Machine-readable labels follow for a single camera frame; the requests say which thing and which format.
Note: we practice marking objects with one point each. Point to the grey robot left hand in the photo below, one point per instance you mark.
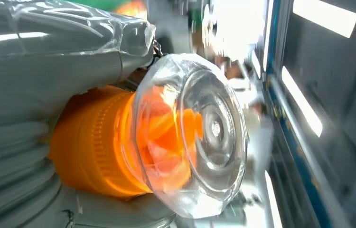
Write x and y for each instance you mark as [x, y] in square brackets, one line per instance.
[55, 63]

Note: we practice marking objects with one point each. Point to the green table mat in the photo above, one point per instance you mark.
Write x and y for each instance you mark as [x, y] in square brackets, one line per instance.
[102, 3]

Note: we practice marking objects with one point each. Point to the blue steel beam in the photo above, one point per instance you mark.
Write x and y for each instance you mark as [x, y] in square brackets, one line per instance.
[291, 132]

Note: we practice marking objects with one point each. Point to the white ceiling light strip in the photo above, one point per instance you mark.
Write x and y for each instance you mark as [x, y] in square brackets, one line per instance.
[302, 100]
[274, 204]
[325, 17]

